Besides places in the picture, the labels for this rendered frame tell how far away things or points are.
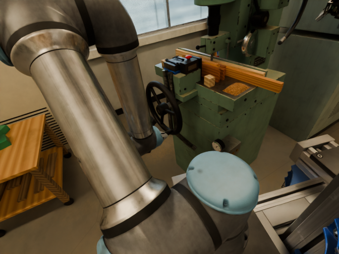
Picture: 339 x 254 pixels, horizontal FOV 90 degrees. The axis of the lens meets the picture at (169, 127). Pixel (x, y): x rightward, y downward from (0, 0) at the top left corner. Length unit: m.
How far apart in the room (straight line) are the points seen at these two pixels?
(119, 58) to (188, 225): 0.35
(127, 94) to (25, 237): 1.52
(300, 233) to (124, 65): 0.56
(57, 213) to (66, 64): 1.53
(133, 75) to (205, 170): 0.27
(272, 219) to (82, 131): 0.56
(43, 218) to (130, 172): 1.57
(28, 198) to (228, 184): 1.59
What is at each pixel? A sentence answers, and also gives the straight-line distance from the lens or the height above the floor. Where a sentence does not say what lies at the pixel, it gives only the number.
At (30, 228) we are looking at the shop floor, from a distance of 1.82.
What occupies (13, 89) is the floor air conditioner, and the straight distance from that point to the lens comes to 1.89.
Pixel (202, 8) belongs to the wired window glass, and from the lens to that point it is 2.65.
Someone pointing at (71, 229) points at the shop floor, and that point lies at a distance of 1.62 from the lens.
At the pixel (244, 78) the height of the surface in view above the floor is 0.92.
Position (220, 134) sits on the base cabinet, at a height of 0.67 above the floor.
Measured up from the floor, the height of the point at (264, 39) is 1.04.
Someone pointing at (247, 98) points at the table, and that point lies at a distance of 0.82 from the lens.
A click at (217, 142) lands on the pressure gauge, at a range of 0.83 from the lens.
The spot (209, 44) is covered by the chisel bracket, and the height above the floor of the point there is 1.04.
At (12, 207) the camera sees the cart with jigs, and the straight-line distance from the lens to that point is 1.77.
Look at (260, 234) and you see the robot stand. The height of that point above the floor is 0.82.
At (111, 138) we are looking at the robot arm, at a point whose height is 1.13.
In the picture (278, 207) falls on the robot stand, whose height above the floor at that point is 0.73.
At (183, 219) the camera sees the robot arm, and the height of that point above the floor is 1.04.
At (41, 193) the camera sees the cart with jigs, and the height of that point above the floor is 0.18.
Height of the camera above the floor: 1.29
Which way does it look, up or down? 40 degrees down
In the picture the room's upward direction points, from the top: 8 degrees counter-clockwise
